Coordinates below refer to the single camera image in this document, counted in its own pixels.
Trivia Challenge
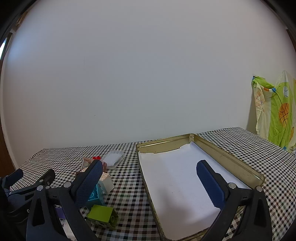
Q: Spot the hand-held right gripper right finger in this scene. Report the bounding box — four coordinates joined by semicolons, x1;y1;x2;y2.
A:
196;160;273;241

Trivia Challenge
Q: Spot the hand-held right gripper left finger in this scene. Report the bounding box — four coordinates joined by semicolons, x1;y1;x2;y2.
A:
26;159;103;241

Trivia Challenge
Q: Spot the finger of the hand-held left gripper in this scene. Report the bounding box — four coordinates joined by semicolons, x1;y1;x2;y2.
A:
0;168;24;188
7;169;56;201

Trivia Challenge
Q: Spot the teal printed toy brick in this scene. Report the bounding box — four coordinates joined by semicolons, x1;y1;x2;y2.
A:
86;183;107;208

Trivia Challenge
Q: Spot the pink picture frame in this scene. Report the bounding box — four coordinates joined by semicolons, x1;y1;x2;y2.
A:
82;158;108;172

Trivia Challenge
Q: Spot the green toy brick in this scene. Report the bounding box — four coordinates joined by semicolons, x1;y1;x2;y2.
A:
87;204;118;230

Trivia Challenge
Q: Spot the clear plastic box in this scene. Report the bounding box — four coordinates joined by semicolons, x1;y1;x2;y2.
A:
102;150;125;169

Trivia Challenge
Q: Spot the gold metal tin box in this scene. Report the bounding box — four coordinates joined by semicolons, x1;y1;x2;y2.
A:
135;133;265;241

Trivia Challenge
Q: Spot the purple block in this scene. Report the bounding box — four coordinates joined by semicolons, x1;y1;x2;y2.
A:
55;206;67;219

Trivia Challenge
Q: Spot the brown wooden door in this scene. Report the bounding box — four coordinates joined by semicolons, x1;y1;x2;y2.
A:
0;32;17;173

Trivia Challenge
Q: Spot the white paper liner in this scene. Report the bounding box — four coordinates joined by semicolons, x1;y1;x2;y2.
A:
138;141;251;240

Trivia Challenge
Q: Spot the checked tablecloth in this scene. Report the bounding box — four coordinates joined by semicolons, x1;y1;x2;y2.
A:
17;127;296;241

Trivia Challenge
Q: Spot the green printed bedding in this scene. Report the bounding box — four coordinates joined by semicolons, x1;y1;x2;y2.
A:
251;70;296;154

